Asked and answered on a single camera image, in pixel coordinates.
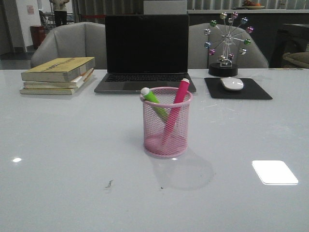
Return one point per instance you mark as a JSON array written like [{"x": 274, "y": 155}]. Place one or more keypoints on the green highlighter pen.
[{"x": 151, "y": 97}]

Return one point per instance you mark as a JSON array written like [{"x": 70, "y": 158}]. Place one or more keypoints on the pink mesh pen holder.
[{"x": 167, "y": 139}]

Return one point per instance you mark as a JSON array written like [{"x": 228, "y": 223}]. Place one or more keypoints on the grey laptop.
[{"x": 145, "y": 51}]

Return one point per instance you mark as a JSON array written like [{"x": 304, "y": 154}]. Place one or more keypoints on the white computer mouse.
[{"x": 232, "y": 83}]

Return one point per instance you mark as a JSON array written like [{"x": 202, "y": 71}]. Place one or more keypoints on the right grey armchair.
[{"x": 246, "y": 56}]

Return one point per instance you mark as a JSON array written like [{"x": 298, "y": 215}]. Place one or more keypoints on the grey armchair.
[
  {"x": 246, "y": 56},
  {"x": 84, "y": 39}
]

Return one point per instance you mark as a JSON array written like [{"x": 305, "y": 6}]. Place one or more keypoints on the black mouse pad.
[{"x": 250, "y": 91}]

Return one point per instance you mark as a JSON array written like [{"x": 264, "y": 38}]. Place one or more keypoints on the top yellow book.
[{"x": 59, "y": 70}]

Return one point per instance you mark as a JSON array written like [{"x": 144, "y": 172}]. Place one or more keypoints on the left grey armchair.
[{"x": 84, "y": 39}]

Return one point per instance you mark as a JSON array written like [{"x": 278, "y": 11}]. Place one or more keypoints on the middle book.
[{"x": 75, "y": 83}]

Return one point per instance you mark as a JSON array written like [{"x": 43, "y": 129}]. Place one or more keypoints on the white box behind laptop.
[{"x": 164, "y": 7}]

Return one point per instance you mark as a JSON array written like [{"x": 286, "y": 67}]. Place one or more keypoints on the ferris wheel desk toy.
[{"x": 224, "y": 67}]

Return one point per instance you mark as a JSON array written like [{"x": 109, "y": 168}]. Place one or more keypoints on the bottom book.
[{"x": 48, "y": 91}]

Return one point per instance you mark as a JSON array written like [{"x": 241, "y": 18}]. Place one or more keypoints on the red trash bin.
[{"x": 38, "y": 35}]

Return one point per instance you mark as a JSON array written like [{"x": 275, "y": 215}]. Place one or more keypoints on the person in background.
[{"x": 60, "y": 11}]

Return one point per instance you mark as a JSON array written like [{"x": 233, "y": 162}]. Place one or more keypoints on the fruit bowl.
[{"x": 251, "y": 5}]

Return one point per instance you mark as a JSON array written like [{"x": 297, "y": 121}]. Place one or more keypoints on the olive cushion at right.
[{"x": 296, "y": 60}]

